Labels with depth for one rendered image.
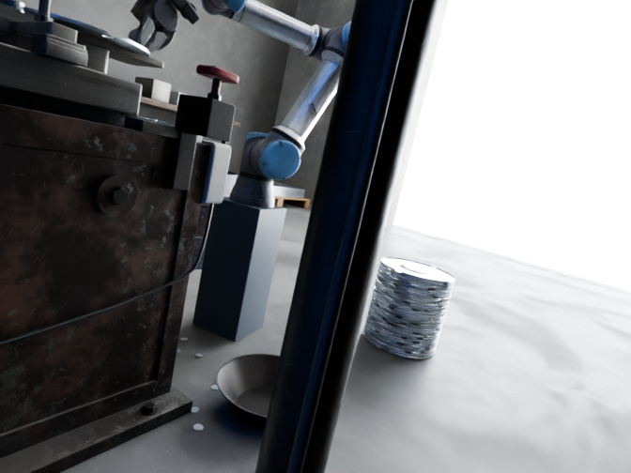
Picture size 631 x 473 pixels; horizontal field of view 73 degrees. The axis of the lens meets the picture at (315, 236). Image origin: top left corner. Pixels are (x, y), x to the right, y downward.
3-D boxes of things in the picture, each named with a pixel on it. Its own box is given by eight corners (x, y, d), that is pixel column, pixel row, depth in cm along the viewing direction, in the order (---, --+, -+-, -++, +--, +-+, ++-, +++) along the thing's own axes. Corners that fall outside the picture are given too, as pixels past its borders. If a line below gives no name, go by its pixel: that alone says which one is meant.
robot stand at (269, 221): (223, 312, 164) (244, 196, 156) (262, 328, 157) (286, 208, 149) (192, 324, 147) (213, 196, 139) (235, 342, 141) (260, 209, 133)
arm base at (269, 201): (245, 197, 154) (250, 170, 152) (281, 207, 148) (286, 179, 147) (220, 197, 140) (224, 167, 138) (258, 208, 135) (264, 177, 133)
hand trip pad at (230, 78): (215, 113, 86) (222, 74, 84) (236, 116, 83) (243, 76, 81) (187, 105, 80) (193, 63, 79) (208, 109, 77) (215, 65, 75)
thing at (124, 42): (104, 54, 108) (105, 52, 108) (176, 61, 93) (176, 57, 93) (-38, 7, 84) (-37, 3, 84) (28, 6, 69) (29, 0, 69)
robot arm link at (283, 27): (342, 40, 149) (204, -23, 126) (359, 36, 139) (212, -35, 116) (333, 74, 151) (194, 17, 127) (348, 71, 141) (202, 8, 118)
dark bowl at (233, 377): (265, 365, 130) (269, 344, 129) (348, 413, 114) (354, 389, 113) (186, 399, 105) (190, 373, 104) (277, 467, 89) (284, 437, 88)
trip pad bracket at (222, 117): (188, 189, 90) (203, 95, 87) (220, 200, 85) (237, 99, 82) (164, 188, 85) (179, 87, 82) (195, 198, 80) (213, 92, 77)
